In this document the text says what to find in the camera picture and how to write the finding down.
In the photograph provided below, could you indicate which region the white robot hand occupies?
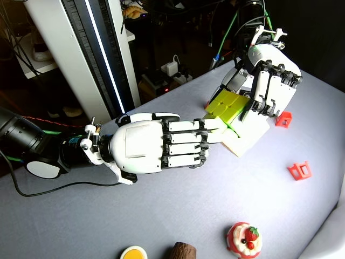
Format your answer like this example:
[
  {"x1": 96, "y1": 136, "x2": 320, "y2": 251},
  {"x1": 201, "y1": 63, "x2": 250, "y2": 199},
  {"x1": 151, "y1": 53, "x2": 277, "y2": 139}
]
[
  {"x1": 209, "y1": 44, "x2": 303, "y2": 119},
  {"x1": 109, "y1": 112, "x2": 229, "y2": 174}
]

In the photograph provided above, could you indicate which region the multicoloured puzzle cube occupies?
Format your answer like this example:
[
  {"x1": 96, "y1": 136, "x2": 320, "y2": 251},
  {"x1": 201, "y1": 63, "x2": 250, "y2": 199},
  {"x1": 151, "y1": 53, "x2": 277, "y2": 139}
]
[{"x1": 203, "y1": 90, "x2": 271, "y2": 158}]

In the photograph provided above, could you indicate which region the white power strip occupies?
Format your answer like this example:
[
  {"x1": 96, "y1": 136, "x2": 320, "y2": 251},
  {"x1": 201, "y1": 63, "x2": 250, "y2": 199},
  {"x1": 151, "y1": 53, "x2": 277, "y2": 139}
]
[{"x1": 172, "y1": 72, "x2": 194, "y2": 85}]

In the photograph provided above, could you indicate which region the grey table cloth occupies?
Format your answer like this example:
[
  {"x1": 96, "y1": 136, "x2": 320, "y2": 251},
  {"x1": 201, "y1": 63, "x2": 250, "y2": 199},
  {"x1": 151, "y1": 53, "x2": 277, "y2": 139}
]
[{"x1": 0, "y1": 56, "x2": 345, "y2": 259}]

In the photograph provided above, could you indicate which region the white power adapter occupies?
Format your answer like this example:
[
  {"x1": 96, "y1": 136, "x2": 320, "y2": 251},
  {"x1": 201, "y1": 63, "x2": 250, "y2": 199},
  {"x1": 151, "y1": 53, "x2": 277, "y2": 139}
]
[{"x1": 161, "y1": 55, "x2": 181, "y2": 77}]

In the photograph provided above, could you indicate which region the brown chocolate log toy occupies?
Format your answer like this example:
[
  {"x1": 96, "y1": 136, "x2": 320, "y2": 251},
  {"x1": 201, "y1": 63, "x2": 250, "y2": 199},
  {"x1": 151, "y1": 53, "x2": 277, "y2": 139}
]
[{"x1": 170, "y1": 242, "x2": 197, "y2": 259}]

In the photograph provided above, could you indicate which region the white column with black strips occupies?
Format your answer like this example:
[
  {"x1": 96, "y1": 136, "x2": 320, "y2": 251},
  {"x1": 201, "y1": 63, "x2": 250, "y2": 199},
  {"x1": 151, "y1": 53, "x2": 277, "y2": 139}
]
[{"x1": 23, "y1": 0, "x2": 141, "y2": 127}]

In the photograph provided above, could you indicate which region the white shoe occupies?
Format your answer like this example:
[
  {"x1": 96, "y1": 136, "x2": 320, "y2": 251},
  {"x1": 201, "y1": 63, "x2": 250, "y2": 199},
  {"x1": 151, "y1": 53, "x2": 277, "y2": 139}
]
[{"x1": 30, "y1": 25, "x2": 53, "y2": 62}]

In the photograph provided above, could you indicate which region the toy bread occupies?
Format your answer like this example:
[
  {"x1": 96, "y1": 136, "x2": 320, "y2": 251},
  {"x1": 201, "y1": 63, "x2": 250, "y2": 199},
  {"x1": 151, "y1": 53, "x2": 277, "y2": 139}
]
[{"x1": 121, "y1": 5, "x2": 148, "y2": 19}]

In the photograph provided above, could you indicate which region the strawberry cake toy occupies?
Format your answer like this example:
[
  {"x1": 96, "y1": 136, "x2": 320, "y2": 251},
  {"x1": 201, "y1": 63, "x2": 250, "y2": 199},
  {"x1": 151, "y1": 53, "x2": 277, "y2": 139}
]
[{"x1": 225, "y1": 222, "x2": 264, "y2": 259}]

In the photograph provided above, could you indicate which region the green cable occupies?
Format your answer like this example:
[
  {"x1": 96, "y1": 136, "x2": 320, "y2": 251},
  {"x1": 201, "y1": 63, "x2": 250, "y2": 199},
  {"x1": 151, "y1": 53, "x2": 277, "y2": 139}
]
[{"x1": 217, "y1": 10, "x2": 240, "y2": 59}]

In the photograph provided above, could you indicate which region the red cable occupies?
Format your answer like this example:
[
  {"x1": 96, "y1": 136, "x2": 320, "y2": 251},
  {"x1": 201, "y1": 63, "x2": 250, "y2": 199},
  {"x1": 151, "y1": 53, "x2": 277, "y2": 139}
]
[{"x1": 23, "y1": 115, "x2": 86, "y2": 128}]

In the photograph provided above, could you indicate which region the black cable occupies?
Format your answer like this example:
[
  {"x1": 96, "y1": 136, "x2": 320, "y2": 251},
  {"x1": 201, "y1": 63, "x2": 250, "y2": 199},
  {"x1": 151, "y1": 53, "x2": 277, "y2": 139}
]
[{"x1": 0, "y1": 151, "x2": 121, "y2": 197}]

